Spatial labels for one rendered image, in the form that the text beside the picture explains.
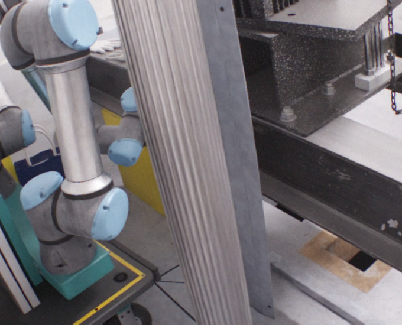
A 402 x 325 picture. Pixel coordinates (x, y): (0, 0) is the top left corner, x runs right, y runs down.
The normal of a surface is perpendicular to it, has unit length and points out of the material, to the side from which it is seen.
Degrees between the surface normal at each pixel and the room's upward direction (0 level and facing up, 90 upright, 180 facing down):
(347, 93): 0
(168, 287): 7
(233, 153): 90
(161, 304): 10
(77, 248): 73
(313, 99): 0
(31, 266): 90
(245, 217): 90
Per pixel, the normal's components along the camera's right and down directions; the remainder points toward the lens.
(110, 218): 0.92, 0.18
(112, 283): -0.18, -0.83
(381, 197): -0.79, 0.44
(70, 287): 0.68, 0.28
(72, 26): 0.89, -0.06
